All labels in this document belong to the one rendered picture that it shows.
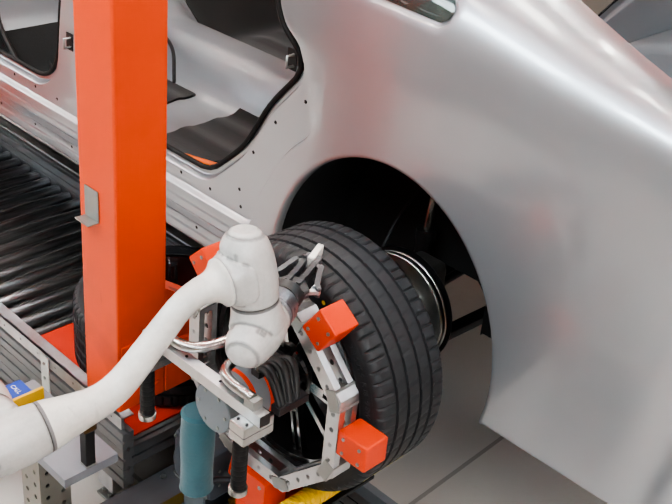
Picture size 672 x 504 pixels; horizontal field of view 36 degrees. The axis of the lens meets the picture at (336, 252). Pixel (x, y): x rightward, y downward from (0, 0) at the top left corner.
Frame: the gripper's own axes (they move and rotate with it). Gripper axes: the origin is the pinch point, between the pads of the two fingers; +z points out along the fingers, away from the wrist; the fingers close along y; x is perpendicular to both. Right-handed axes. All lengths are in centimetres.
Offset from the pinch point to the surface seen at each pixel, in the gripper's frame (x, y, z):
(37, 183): -114, -173, 147
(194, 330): -35.0, -28.7, 1.1
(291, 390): -17.5, 7.4, -26.5
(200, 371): -21.4, -14.3, -26.8
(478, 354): -123, 33, 148
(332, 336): -5.7, 12.3, -18.6
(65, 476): -78, -51, -23
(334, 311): -2.4, 10.6, -14.3
